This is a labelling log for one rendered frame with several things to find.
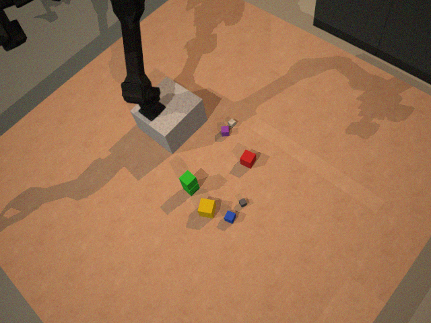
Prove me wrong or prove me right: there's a red block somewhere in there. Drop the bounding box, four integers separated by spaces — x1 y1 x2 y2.
240 150 256 169

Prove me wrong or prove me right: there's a purple block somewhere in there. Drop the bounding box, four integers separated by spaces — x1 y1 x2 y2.
221 126 230 137

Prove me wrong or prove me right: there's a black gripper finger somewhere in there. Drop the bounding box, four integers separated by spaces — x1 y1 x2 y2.
0 23 9 46

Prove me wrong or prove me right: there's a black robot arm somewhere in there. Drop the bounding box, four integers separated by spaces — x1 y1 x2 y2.
2 0 165 121

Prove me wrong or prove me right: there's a blue block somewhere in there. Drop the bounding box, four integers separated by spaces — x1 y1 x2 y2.
224 211 236 224

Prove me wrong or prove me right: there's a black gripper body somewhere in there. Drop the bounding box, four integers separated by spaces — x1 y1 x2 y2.
0 0 27 51

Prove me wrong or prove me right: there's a yellow cube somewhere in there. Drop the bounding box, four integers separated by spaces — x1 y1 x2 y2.
198 198 216 219

